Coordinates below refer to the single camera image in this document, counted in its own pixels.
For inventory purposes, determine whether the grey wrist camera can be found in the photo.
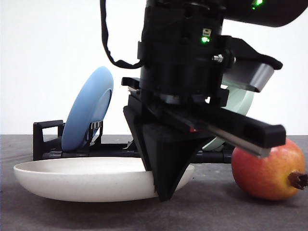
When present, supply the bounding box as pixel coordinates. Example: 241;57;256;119
221;53;283;92

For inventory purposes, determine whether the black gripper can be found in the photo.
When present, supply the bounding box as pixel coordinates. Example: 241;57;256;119
122;5;286;158

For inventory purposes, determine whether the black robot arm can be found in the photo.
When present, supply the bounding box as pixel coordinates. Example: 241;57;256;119
122;0;308;201

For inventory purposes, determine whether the black cable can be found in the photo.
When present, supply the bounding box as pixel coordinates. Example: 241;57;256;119
100;0;143;68

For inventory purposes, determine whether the white plate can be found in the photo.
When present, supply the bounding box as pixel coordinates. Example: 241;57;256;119
13;157;195;202

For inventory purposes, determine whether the green plate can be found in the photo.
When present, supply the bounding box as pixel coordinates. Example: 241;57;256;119
203;87;255;150

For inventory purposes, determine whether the black dish rack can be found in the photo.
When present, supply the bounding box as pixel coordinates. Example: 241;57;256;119
33;120;233;164

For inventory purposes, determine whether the red yellow pomegranate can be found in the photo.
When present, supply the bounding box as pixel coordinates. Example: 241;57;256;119
231;139;308;200

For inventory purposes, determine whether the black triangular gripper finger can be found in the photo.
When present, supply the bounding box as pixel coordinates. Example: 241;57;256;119
124;107;213;202

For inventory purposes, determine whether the blue plate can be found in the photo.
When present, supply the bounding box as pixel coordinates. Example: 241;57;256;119
62;66;114;152

